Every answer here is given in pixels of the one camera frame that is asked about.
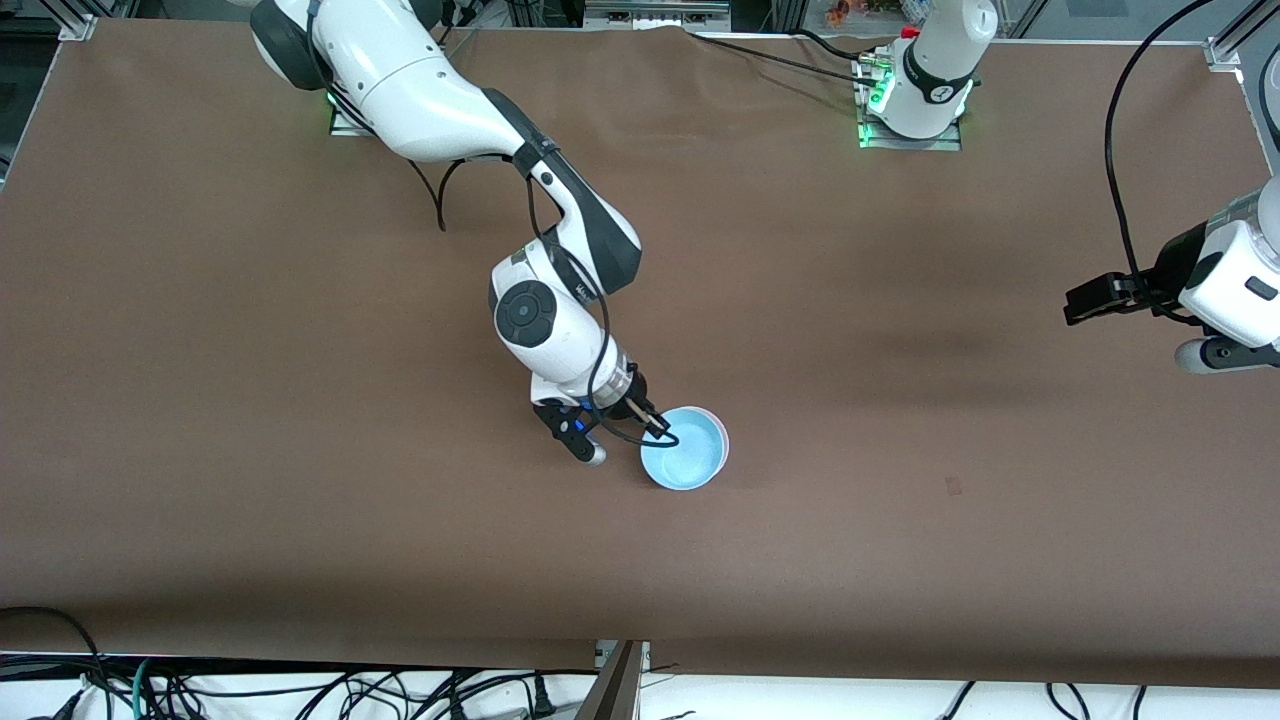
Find blue bowl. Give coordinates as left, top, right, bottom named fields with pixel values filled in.
left=640, top=406, right=730, bottom=492

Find brown table cover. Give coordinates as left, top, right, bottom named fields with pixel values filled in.
left=0, top=18, right=1280, bottom=691

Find aluminium corner profile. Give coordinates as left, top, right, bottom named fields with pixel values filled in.
left=1205, top=0, right=1280, bottom=71
left=55, top=0, right=103, bottom=42

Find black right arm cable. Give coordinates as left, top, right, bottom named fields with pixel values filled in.
left=408, top=150, right=683, bottom=448

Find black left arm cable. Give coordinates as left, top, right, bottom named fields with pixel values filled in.
left=1104, top=0, right=1216, bottom=326

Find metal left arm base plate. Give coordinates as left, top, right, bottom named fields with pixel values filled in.
left=857, top=55, right=964, bottom=153

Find aluminium frame post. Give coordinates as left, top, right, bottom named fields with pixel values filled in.
left=575, top=640, right=651, bottom=720

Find black arm base cable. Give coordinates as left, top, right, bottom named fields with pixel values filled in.
left=690, top=33, right=886, bottom=91
left=795, top=28, right=896, bottom=66
left=435, top=0, right=479, bottom=51

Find aluminium frame rail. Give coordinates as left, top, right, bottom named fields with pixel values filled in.
left=585, top=0, right=732, bottom=30

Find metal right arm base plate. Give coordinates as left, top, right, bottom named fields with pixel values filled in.
left=328, top=95, right=386, bottom=138

